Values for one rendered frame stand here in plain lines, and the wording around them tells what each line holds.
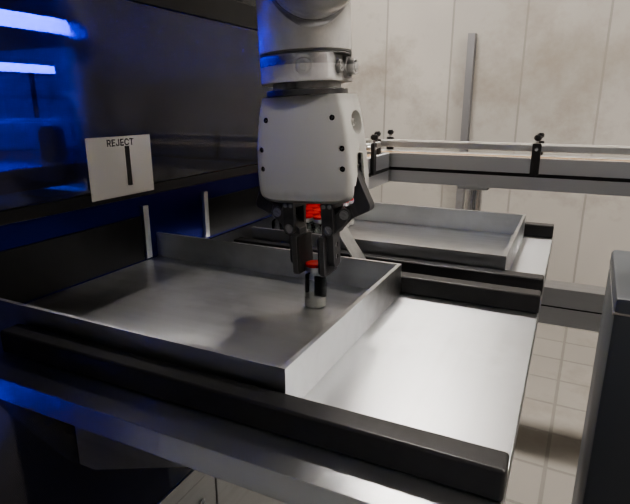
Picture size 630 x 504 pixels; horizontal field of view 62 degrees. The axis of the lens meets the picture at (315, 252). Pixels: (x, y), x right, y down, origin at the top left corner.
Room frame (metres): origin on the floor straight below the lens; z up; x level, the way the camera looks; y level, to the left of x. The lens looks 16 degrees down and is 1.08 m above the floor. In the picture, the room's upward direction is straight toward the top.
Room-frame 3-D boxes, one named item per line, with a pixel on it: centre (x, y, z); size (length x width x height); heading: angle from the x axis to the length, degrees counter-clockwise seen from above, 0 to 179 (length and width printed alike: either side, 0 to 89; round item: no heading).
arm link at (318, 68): (0.51, 0.01, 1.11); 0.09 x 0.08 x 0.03; 64
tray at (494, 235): (0.76, -0.12, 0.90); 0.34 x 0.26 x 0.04; 64
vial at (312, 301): (0.50, 0.00, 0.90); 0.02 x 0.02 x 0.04
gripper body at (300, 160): (0.50, 0.00, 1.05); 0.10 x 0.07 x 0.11; 64
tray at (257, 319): (0.50, 0.12, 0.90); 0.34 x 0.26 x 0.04; 64
